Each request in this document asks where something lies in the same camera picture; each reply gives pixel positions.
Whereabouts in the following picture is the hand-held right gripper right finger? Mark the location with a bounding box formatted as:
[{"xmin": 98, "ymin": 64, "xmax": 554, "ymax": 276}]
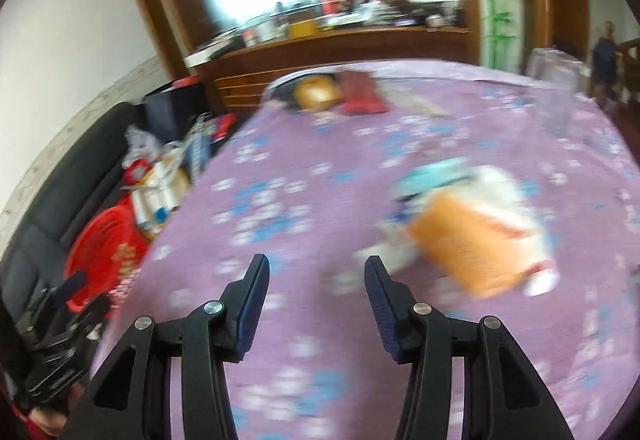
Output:
[{"xmin": 363, "ymin": 255, "xmax": 576, "ymax": 440}]

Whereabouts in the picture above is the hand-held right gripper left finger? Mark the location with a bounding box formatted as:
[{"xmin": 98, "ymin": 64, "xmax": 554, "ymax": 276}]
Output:
[{"xmin": 60, "ymin": 253, "xmax": 271, "ymax": 440}]

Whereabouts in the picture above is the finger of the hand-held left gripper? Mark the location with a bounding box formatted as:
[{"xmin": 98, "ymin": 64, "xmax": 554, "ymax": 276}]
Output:
[
  {"xmin": 47, "ymin": 270, "xmax": 89, "ymax": 311},
  {"xmin": 70, "ymin": 294, "xmax": 112, "ymax": 337}
]

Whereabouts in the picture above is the red plastic basket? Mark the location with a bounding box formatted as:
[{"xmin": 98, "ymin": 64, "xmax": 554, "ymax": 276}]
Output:
[{"xmin": 65, "ymin": 197, "xmax": 156, "ymax": 316}]

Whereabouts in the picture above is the teal cartoon tissue packet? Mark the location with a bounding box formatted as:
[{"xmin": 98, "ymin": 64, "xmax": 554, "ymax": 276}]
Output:
[{"xmin": 395, "ymin": 157, "xmax": 476, "ymax": 201}]

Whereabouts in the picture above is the black sofa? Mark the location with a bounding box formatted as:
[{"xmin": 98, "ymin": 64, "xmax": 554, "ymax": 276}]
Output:
[{"xmin": 0, "ymin": 100, "xmax": 151, "ymax": 321}]

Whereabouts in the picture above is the orange medicine box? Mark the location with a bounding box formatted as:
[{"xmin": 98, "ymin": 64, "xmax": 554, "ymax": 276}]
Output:
[{"xmin": 407, "ymin": 190, "xmax": 538, "ymax": 298}]

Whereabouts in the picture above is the purple floral tablecloth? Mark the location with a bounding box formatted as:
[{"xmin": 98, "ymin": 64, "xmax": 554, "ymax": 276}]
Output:
[{"xmin": 90, "ymin": 59, "xmax": 640, "ymax": 440}]

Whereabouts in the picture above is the white plastic bag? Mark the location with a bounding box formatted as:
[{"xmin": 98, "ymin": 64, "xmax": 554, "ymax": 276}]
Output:
[{"xmin": 124, "ymin": 125, "xmax": 165, "ymax": 163}]

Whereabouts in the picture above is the white medicine bottle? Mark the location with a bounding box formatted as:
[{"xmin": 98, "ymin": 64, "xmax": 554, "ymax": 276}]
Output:
[{"xmin": 522, "ymin": 260, "xmax": 561, "ymax": 298}]

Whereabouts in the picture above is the blue striped packet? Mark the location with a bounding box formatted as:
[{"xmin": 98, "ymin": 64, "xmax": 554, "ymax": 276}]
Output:
[{"xmin": 182, "ymin": 117, "xmax": 216, "ymax": 183}]

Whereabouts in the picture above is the black paper bag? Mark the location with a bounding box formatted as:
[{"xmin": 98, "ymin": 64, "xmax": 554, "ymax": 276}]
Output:
[{"xmin": 145, "ymin": 80, "xmax": 211, "ymax": 141}]

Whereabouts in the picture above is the red plastic packet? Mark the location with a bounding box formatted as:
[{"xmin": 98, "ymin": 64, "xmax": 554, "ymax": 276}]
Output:
[{"xmin": 337, "ymin": 69, "xmax": 391, "ymax": 115}]

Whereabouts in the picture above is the brown tape roll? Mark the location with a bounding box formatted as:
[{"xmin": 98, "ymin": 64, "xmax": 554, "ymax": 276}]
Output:
[{"xmin": 292, "ymin": 75, "xmax": 346, "ymax": 113}]

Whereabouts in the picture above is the wooden counter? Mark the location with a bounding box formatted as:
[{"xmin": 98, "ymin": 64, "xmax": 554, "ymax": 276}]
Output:
[{"xmin": 185, "ymin": 23, "xmax": 476, "ymax": 116}]

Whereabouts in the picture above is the white flat board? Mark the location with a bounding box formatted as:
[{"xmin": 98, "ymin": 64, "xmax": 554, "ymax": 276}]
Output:
[{"xmin": 185, "ymin": 43, "xmax": 236, "ymax": 68}]

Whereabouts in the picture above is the clear glass pitcher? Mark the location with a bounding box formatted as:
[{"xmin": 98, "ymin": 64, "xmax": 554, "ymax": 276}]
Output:
[{"xmin": 525, "ymin": 48, "xmax": 583, "ymax": 136}]

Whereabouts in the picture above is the yellow cardboard box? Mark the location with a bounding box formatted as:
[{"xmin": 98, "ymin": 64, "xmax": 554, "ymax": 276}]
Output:
[{"xmin": 287, "ymin": 18, "xmax": 321, "ymax": 38}]

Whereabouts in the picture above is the dark jacket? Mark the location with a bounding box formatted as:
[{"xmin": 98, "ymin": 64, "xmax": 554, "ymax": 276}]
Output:
[{"xmin": 590, "ymin": 20, "xmax": 623, "ymax": 86}]

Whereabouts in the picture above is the wooden stair railing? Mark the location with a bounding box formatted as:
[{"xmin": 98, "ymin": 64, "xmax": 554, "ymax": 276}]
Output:
[{"xmin": 590, "ymin": 20, "xmax": 640, "ymax": 106}]

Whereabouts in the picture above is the brown wooden door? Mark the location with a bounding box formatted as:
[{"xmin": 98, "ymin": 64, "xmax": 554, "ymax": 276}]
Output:
[{"xmin": 542, "ymin": 0, "xmax": 591, "ymax": 61}]

